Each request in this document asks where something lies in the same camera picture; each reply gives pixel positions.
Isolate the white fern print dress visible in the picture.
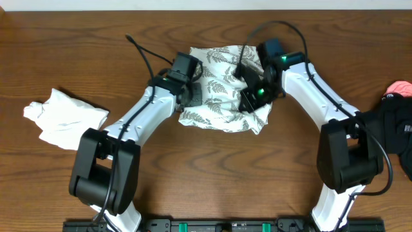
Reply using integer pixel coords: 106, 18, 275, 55
178, 45, 272, 135

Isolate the white folded shirt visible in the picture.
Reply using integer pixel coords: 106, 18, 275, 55
23, 88, 109, 150

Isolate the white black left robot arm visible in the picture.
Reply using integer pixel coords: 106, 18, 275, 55
62, 53, 203, 231

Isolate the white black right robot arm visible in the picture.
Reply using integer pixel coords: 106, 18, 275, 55
234, 39, 386, 231

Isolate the black garment with label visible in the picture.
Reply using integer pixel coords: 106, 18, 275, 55
378, 93, 411, 180

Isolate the pink cloth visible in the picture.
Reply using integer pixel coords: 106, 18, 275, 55
384, 81, 412, 97

